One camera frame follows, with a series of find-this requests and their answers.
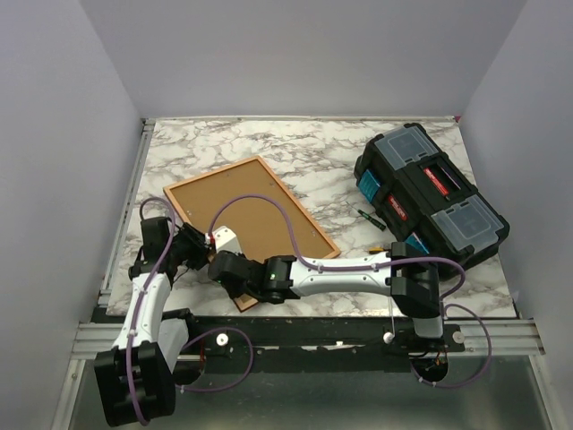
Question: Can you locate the red wooden photo frame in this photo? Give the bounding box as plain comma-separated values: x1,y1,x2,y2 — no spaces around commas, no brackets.
162,155,340,314

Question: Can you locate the green black precision screwdriver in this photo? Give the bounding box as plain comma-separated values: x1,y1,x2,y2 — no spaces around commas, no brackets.
346,202,387,231

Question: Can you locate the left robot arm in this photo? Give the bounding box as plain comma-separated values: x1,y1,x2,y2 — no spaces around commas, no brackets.
94,217,210,426

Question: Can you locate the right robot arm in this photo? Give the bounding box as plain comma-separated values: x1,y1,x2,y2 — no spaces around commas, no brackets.
208,242,445,351

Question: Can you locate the black plastic toolbox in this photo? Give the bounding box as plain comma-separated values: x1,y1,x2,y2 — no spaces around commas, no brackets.
354,123,509,270

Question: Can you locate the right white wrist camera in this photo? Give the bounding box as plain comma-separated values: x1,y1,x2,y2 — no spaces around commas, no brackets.
206,226,243,254

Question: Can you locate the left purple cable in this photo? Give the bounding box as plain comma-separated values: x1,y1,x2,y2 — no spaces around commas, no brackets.
124,196,254,426

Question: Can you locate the left aluminium side rail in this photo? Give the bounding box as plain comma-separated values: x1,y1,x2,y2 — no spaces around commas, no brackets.
97,118,156,307

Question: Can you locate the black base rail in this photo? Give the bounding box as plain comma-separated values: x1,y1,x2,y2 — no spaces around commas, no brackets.
89,313,466,375

